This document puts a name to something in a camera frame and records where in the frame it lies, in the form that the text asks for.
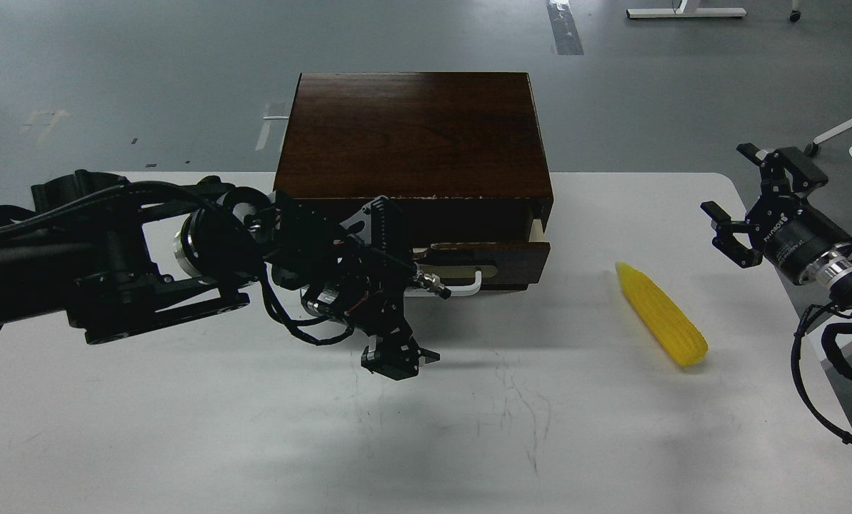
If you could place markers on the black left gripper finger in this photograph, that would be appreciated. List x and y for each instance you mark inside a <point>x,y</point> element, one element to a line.
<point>391,360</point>
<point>420,356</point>

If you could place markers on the white table leg base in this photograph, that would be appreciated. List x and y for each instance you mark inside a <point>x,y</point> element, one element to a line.
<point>688,10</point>

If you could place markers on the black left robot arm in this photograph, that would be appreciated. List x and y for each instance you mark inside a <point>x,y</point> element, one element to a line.
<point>123,258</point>

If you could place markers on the dark wooden drawer cabinet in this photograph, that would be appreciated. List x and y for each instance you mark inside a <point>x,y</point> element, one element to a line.
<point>465,142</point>

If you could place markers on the yellow corn cob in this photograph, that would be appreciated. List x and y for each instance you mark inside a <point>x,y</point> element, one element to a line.
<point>679,338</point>

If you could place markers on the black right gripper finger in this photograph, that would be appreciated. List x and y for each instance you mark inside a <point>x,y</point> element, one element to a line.
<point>725,240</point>
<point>787,175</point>

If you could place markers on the white caster chair leg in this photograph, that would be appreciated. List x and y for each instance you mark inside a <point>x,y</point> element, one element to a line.
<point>813,148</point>

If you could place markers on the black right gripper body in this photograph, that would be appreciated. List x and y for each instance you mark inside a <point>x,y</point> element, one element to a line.
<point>792,235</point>

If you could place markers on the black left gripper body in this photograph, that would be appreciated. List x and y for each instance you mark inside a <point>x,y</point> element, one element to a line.
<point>374,268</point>

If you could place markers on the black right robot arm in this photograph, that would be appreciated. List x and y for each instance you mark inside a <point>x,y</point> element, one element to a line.
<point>833,271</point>

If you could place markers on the white drawer handle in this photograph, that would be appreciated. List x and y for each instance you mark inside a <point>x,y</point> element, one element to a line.
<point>465,287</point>

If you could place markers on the dark wooden drawer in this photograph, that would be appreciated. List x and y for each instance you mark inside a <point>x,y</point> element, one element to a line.
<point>504,265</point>

